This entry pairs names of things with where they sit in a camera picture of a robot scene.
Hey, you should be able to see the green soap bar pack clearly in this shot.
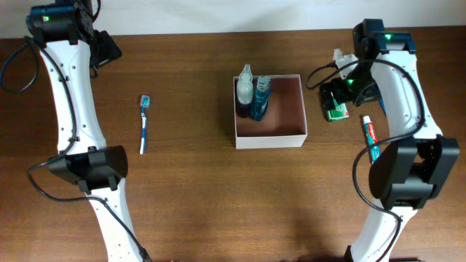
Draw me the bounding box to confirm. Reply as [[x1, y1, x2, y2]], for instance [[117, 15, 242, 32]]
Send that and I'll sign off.
[[323, 92, 350, 122]]

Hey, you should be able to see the teal mouthwash bottle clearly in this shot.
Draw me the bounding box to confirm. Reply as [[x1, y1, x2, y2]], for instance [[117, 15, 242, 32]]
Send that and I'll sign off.
[[250, 76, 272, 121]]

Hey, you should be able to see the clear foam soap pump bottle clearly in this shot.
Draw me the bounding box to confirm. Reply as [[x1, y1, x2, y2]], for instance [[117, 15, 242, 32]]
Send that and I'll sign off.
[[236, 64, 253, 118]]

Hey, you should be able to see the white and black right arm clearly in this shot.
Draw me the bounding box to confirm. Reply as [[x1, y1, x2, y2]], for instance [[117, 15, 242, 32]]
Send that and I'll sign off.
[[316, 19, 459, 261]]

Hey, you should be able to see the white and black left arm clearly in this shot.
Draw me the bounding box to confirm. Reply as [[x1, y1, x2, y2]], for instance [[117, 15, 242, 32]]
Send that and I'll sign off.
[[26, 1, 151, 261]]

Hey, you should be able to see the blue disposable razor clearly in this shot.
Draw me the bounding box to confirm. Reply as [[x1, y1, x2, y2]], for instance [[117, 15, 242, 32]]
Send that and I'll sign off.
[[379, 98, 387, 116]]

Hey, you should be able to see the red and green toothpaste tube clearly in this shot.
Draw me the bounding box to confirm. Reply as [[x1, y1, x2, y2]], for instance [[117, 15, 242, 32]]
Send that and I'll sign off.
[[363, 116, 381, 164]]

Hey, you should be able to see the blue and white toothbrush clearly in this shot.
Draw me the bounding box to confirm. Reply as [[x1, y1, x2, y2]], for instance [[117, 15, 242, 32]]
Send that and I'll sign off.
[[140, 95, 150, 155]]

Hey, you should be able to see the white open cardboard box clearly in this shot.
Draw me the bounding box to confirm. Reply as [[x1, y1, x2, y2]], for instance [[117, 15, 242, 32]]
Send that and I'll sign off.
[[234, 74, 307, 150]]

